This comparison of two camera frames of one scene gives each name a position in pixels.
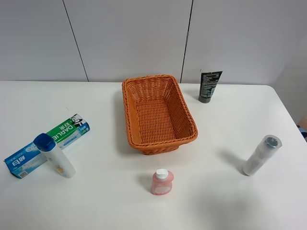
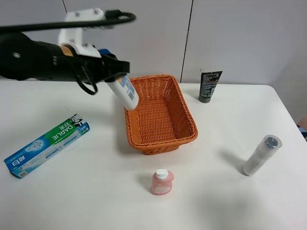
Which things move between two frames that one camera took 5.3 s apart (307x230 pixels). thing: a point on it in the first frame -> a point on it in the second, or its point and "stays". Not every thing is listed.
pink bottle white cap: (162, 181) stays
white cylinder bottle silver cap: (261, 155) stays
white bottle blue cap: (46, 143) -> (123, 86)
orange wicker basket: (157, 118) stays
